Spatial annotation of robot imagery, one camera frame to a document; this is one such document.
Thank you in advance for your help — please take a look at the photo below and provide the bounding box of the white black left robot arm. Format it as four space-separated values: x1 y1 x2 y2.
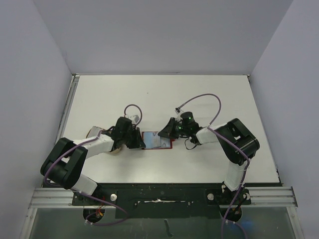
40 115 146 205

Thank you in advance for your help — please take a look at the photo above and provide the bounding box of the silver VIP card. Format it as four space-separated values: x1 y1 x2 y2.
143 131 161 149
160 137 171 148

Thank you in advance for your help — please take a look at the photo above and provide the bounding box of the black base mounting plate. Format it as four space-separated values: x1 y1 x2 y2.
72 183 252 220

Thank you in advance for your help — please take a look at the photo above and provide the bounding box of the aluminium rail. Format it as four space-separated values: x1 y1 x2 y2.
54 74 80 144
29 187 298 209

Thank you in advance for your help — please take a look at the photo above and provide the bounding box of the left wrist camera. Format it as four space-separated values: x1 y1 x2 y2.
125 114 140 124

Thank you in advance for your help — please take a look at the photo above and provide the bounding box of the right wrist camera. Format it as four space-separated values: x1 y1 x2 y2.
175 108 184 121

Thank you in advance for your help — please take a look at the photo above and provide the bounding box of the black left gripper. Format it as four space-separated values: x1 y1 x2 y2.
122 127 146 149

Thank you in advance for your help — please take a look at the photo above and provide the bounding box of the red leather card holder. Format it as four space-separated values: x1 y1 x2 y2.
142 131 173 150

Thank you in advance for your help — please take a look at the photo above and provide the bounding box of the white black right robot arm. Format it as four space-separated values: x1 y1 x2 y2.
158 112 260 204

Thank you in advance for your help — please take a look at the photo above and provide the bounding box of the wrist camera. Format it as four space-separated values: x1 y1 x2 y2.
125 114 140 124
175 108 184 121

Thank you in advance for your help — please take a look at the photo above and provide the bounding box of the aluminium left rail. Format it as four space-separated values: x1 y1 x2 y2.
54 74 80 144

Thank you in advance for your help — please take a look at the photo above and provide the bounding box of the aluminium front rail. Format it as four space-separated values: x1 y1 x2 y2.
29 187 298 209

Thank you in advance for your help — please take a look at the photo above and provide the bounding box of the beige oval tray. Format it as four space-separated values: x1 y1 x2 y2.
86 128 123 156

